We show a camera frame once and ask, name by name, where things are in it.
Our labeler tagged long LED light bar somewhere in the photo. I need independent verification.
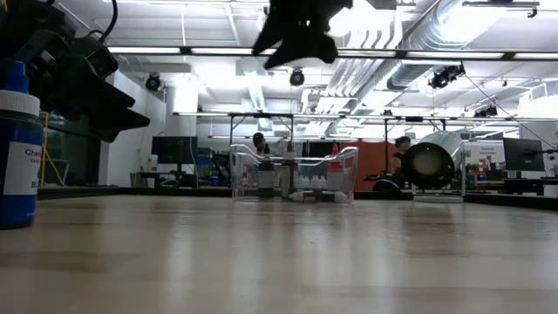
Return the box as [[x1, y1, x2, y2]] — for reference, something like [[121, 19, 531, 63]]
[[106, 45, 558, 61]]

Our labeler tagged large blue food coloring bottle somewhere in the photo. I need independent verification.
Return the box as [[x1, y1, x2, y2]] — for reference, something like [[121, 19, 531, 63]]
[[0, 60, 44, 231]]

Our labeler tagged orange partition wall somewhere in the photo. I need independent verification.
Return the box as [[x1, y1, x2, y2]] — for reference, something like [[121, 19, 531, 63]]
[[346, 140, 400, 192]]

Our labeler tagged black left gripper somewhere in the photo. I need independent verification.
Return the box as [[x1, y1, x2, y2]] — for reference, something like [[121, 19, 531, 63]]
[[37, 42, 152, 143]]

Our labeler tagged small dark food coloring bottle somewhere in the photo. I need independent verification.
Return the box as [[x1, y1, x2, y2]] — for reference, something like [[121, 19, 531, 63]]
[[288, 190, 316, 203], [316, 190, 350, 203]]

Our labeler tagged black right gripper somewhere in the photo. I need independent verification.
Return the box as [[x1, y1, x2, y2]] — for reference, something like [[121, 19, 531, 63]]
[[251, 0, 354, 71]]

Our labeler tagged person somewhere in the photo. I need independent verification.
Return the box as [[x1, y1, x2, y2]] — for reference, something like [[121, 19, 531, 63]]
[[251, 132, 280, 157], [372, 135, 413, 192]]

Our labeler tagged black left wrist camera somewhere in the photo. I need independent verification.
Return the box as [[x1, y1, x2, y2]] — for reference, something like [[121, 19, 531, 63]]
[[71, 35, 120, 80]]

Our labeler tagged black computer monitor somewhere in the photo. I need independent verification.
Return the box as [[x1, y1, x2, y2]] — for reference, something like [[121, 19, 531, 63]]
[[151, 135, 200, 184], [502, 137, 546, 180]]

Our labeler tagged silver ventilation duct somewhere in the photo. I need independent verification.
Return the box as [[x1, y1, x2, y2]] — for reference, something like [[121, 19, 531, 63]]
[[385, 0, 541, 91]]

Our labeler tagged clear plastic bin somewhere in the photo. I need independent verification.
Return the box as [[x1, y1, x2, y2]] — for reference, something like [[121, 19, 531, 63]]
[[229, 142, 360, 204]]

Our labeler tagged yellow extension cord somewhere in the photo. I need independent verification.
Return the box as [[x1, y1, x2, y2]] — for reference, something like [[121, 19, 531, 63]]
[[39, 111, 66, 188]]

